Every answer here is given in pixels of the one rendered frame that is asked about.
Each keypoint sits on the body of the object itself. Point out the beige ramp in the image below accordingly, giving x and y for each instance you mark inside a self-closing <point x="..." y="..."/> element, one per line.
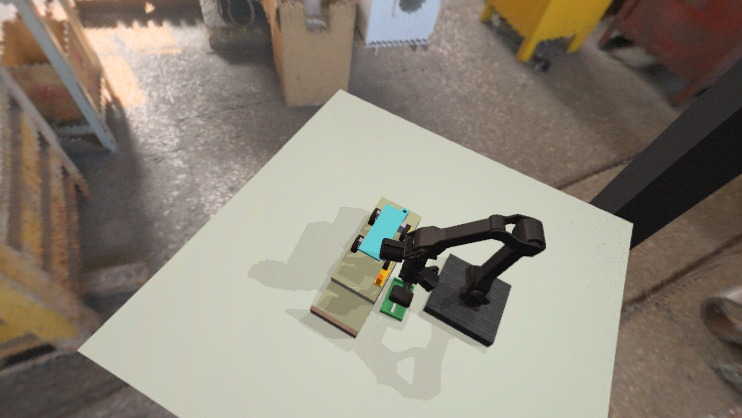
<point x="351" y="293"/>

